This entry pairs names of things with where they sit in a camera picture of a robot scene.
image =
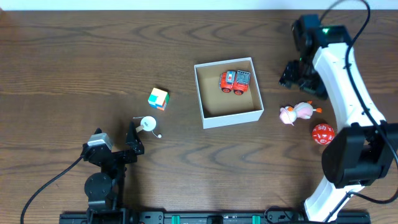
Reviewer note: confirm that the red toy fire truck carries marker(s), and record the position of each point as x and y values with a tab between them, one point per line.
236	81

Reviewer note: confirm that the white cardboard box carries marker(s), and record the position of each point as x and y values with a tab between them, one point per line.
219	108

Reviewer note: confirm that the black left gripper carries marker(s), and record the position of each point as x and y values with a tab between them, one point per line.
115	156

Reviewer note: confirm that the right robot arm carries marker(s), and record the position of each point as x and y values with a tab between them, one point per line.
365	144

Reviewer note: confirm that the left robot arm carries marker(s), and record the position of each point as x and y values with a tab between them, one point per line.
105	189

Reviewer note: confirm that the multicoloured puzzle cube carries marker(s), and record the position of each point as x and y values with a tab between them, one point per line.
158	99

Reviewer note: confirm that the white rattle drum toy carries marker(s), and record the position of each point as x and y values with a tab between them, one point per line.
148	124

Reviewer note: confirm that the red lettered ball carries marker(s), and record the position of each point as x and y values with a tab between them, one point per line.
323	134

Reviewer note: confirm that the pink white toy duck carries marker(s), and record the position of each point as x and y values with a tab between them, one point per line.
302	110

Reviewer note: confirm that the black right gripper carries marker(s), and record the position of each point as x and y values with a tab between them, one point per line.
290	74

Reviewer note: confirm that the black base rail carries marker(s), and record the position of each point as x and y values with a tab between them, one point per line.
271	216

